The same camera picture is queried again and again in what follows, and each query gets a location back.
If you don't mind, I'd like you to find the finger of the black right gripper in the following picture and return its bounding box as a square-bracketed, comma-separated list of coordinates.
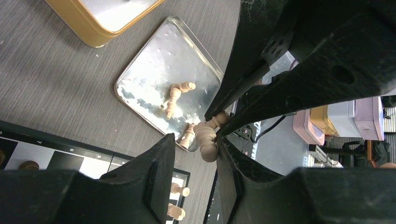
[205, 0, 297, 120]
[219, 0, 396, 135]

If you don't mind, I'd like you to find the black white chess board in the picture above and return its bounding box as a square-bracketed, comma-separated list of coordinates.
[0, 121, 190, 224]

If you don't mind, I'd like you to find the light wooden bishop piece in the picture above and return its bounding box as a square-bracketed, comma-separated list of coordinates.
[193, 111, 230, 162]

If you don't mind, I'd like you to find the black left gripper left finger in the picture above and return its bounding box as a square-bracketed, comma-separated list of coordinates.
[0, 133, 176, 224]

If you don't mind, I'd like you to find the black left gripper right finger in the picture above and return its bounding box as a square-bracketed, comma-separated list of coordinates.
[217, 137, 396, 224]

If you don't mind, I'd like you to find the silver metal tray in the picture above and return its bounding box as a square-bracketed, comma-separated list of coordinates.
[114, 14, 224, 142]

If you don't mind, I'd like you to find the light piece on tray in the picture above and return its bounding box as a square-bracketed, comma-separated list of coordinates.
[165, 82, 196, 120]

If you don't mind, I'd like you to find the yellow tin box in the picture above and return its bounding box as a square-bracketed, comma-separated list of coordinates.
[45, 0, 163, 48]

